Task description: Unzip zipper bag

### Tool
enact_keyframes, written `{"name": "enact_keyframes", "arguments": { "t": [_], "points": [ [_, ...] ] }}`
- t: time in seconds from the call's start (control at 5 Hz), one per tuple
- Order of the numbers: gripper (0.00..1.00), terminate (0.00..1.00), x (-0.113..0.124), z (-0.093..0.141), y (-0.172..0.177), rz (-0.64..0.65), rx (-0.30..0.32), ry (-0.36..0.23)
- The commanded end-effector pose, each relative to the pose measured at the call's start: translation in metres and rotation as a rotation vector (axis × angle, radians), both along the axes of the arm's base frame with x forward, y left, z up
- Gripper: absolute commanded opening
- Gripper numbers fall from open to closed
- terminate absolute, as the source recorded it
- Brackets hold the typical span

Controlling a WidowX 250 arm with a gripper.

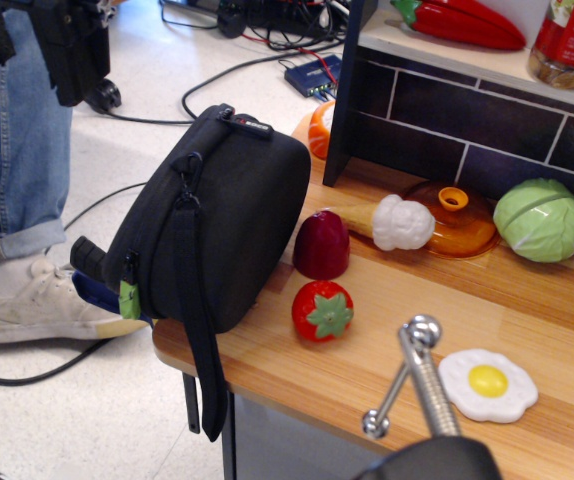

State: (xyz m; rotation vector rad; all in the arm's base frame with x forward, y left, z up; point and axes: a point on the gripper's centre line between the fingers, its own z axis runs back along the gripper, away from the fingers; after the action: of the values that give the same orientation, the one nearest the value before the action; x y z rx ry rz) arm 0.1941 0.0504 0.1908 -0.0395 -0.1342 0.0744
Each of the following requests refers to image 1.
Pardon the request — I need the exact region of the metal clamp screw handle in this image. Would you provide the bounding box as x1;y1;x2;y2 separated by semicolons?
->
362;314;461;440

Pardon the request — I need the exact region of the blue object behind bag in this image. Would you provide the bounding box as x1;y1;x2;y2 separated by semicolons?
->
72;271;155;328

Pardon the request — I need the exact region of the dark red toy onion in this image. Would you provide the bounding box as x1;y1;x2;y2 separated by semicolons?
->
293;211;350;280

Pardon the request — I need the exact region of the black floor cable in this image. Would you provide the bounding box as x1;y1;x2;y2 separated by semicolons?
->
0;336;114;387

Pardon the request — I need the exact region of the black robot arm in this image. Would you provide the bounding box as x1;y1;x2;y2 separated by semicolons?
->
0;1;115;107

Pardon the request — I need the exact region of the tangled cable bundle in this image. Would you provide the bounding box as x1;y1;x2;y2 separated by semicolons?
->
158;0;352;53

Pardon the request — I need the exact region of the toy ice cream cone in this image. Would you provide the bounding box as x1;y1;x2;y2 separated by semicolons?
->
325;194;436;251

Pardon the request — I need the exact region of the white sneaker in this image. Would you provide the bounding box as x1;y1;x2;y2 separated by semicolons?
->
0;254;146;344

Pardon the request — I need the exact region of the green zipper pull tab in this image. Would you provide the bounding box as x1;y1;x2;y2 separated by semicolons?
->
118;280;141;320

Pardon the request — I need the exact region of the green toy cabbage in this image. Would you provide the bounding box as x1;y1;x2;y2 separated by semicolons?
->
493;178;574;263

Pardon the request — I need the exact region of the blue network switch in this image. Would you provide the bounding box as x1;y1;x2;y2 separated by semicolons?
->
284;55;342;97

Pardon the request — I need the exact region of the toy fried egg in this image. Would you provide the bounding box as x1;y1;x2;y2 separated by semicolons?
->
438;349;539;424

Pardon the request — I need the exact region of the orange transparent pot lid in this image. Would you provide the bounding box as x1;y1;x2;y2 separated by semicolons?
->
403;181;500;259

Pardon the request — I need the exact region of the red toy strawberry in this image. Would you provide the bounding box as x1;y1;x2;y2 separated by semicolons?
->
291;280;354;342

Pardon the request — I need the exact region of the red labelled jar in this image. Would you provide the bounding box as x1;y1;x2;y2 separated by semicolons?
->
527;0;574;90

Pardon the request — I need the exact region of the black cylindrical grip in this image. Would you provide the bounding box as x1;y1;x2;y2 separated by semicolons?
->
70;236;106;283

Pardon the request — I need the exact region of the black clamp base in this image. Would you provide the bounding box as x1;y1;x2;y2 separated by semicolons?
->
355;436;502;480

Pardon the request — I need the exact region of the black zipper bag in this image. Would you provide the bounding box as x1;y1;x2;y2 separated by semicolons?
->
95;104;311;439

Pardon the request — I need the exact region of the red toy chili pepper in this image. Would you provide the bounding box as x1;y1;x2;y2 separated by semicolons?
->
390;0;526;51

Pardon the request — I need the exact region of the blue jeans leg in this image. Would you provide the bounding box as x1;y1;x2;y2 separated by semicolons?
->
0;10;72;262

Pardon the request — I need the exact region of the dark tiled shelf unit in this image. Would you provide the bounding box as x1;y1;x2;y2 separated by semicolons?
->
323;1;574;199

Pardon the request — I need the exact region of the orange toy fruit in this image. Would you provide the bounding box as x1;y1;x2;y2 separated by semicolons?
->
293;101;336;160

